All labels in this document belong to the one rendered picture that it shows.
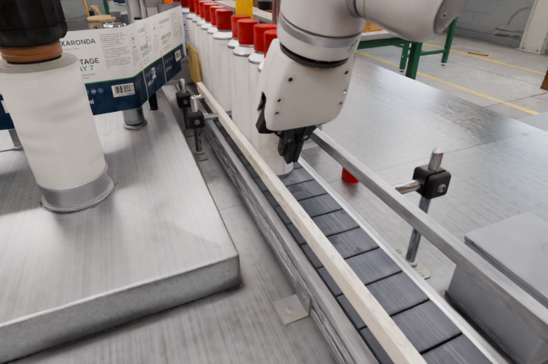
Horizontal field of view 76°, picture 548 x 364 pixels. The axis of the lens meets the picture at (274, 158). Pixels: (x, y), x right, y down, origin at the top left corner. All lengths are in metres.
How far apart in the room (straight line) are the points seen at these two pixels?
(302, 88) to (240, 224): 0.23
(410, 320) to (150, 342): 0.25
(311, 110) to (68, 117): 0.28
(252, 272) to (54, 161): 0.27
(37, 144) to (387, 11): 0.40
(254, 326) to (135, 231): 0.18
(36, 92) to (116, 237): 0.18
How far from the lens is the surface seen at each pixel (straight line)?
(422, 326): 0.37
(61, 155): 0.49
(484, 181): 0.71
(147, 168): 0.59
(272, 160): 0.51
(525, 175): 0.77
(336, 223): 0.45
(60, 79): 0.47
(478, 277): 0.32
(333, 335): 0.38
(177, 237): 0.44
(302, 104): 0.40
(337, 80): 0.40
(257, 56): 0.52
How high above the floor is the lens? 1.17
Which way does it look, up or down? 30 degrees down
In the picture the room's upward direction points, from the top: straight up
